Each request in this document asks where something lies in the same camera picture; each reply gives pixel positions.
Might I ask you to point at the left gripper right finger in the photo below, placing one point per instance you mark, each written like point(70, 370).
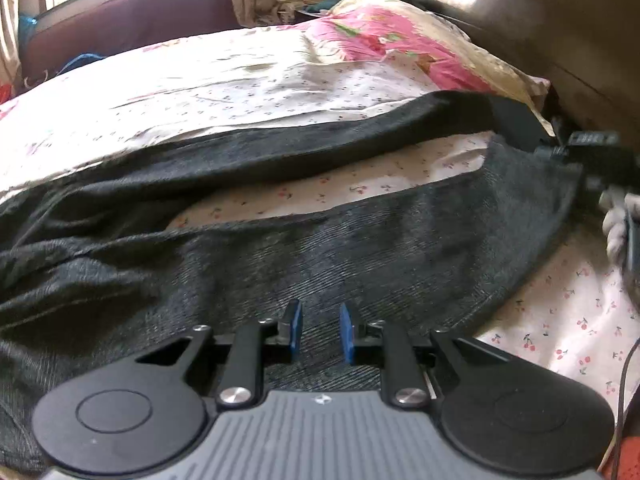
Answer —
point(387, 347)

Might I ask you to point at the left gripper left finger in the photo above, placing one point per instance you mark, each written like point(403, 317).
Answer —
point(257, 345)

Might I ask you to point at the dark grey corduroy pants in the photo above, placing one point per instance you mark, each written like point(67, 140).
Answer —
point(91, 270)

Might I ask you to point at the white gloved right hand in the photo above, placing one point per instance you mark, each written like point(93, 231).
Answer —
point(618, 208)

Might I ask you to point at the dark leather headboard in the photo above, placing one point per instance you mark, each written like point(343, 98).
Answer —
point(587, 49)

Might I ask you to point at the cherry print bed sheet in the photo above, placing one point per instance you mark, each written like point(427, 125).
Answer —
point(573, 317)

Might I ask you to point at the pink floral pillow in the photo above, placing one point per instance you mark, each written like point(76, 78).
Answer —
point(370, 30)

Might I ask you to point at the beige curtain left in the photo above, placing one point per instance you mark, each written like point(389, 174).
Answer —
point(10, 64)

